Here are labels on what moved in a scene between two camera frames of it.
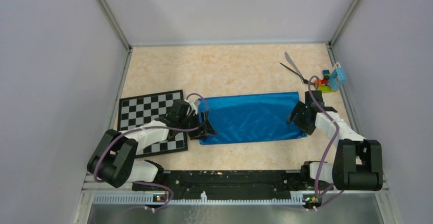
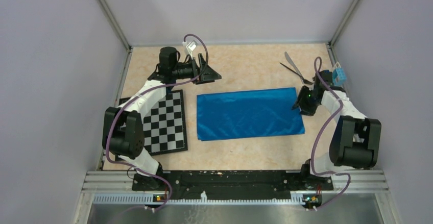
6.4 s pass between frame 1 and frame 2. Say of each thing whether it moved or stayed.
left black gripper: moved
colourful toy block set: stayed
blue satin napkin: moved
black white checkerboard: stayed
